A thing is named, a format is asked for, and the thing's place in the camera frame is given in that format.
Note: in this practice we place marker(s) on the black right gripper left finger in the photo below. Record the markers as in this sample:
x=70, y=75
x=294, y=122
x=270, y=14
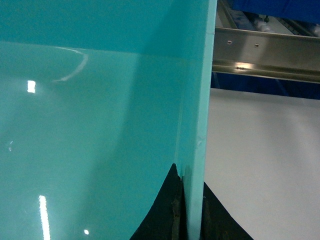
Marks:
x=162, y=221

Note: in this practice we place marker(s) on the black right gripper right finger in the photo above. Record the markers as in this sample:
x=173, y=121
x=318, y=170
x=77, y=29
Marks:
x=217, y=223

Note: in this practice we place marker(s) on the teal plastic bin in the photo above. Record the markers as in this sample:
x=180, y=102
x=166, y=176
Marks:
x=98, y=99

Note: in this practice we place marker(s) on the blue bin upper right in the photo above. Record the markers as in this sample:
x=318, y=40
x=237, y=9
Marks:
x=300, y=10

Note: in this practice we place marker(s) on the steel shelf front rail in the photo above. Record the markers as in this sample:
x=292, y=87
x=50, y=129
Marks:
x=267, y=55

